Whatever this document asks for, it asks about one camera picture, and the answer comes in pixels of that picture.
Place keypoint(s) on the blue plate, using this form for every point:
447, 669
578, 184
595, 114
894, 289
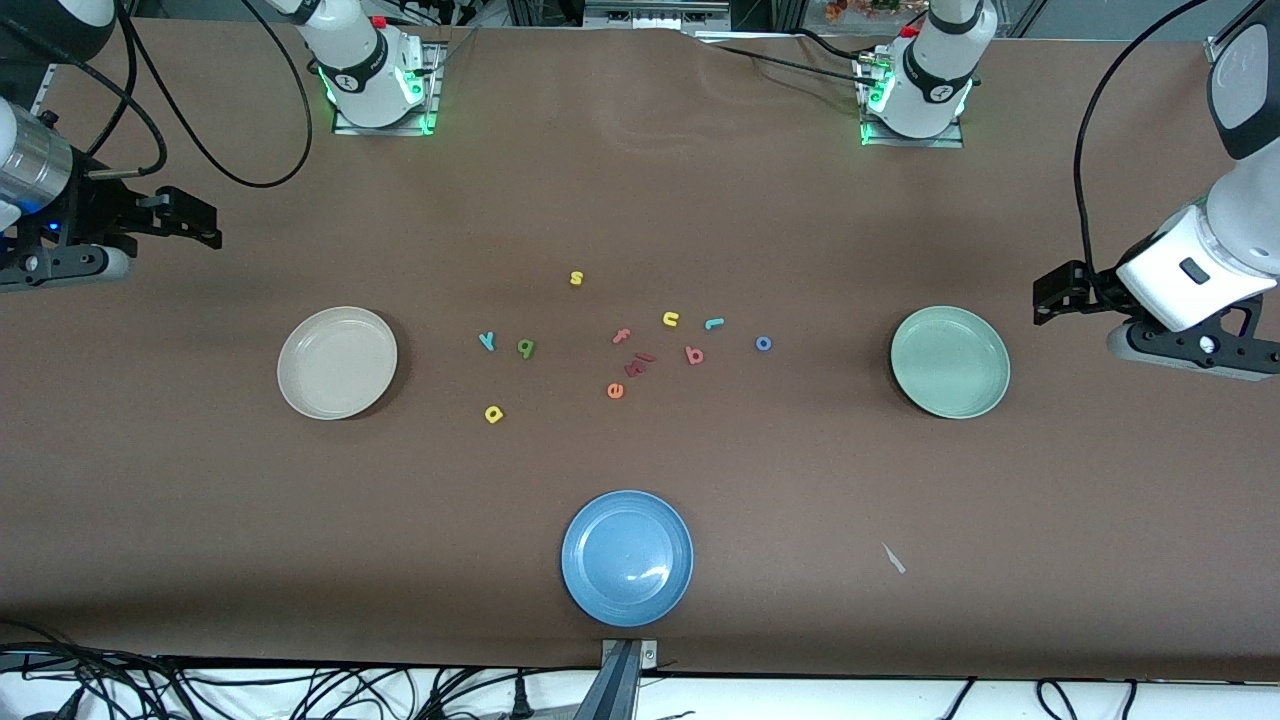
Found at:
627, 558

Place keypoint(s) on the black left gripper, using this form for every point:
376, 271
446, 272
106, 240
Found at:
1092, 286

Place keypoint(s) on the grey metal camera bracket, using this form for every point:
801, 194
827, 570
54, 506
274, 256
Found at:
622, 680

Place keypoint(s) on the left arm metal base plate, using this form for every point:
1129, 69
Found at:
950, 140

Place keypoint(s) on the pale green plate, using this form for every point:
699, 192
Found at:
950, 362

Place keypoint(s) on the beige brown plate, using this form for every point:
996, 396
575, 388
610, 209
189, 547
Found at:
337, 362

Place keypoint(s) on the white paper scrap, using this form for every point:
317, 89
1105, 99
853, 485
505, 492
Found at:
893, 558

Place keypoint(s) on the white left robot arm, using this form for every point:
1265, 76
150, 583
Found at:
1200, 265

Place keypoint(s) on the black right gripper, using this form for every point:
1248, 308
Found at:
92, 210

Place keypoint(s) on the brown table cover sheet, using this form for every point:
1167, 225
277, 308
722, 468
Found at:
200, 500

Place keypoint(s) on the dark background equipment frame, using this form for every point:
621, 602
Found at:
650, 15

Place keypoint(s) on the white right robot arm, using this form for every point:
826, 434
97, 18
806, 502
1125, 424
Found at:
365, 70

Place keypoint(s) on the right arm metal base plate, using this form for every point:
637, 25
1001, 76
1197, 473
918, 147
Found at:
345, 128

